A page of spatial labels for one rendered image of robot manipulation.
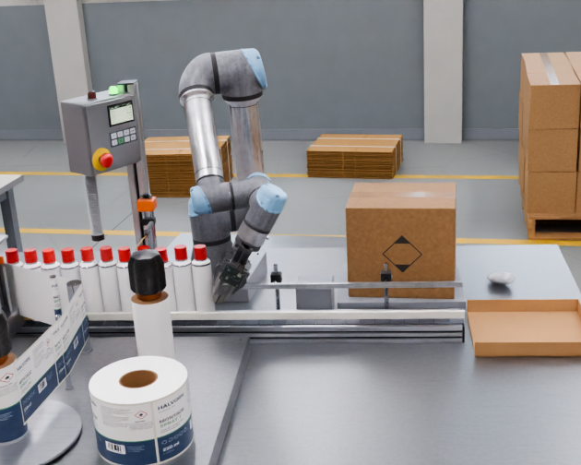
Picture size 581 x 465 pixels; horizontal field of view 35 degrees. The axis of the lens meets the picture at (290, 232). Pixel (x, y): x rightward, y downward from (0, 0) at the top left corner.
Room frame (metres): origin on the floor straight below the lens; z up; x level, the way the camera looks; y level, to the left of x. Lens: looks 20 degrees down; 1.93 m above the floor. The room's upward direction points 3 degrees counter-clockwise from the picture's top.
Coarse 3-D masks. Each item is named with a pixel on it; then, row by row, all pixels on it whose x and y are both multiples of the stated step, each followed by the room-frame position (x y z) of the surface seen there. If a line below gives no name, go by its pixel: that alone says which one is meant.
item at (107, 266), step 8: (104, 248) 2.30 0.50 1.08; (112, 248) 2.31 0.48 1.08; (104, 256) 2.29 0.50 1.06; (112, 256) 2.30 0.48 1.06; (104, 264) 2.29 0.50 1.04; (112, 264) 2.29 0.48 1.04; (104, 272) 2.28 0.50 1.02; (112, 272) 2.28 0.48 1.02; (104, 280) 2.28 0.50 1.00; (112, 280) 2.28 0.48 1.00; (104, 288) 2.28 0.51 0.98; (112, 288) 2.28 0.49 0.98; (104, 296) 2.29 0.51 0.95; (112, 296) 2.28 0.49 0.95; (104, 304) 2.29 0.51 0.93; (112, 304) 2.28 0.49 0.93; (120, 304) 2.29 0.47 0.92; (112, 320) 2.28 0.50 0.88
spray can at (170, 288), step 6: (162, 246) 2.29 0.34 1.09; (162, 252) 2.26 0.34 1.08; (162, 258) 2.26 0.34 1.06; (168, 264) 2.26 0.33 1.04; (168, 270) 2.25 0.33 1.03; (168, 276) 2.25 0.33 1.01; (168, 282) 2.25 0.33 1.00; (168, 288) 2.25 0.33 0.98; (174, 294) 2.27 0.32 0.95; (174, 300) 2.27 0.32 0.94; (174, 306) 2.26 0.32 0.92
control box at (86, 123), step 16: (112, 96) 2.37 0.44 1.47; (128, 96) 2.40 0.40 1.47; (64, 112) 2.34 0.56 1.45; (80, 112) 2.30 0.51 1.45; (96, 112) 2.31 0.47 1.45; (80, 128) 2.30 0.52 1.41; (96, 128) 2.31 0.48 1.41; (112, 128) 2.35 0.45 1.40; (80, 144) 2.31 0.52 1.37; (96, 144) 2.30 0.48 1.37; (128, 144) 2.38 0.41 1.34; (80, 160) 2.32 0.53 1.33; (96, 160) 2.30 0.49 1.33; (128, 160) 2.38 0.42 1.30
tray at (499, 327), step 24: (480, 312) 2.30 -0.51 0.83; (504, 312) 2.29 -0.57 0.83; (528, 312) 2.28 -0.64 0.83; (552, 312) 2.28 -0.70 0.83; (576, 312) 2.27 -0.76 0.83; (480, 336) 2.16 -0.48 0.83; (504, 336) 2.15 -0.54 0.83; (528, 336) 2.14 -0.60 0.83; (552, 336) 2.13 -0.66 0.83; (576, 336) 2.13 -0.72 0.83
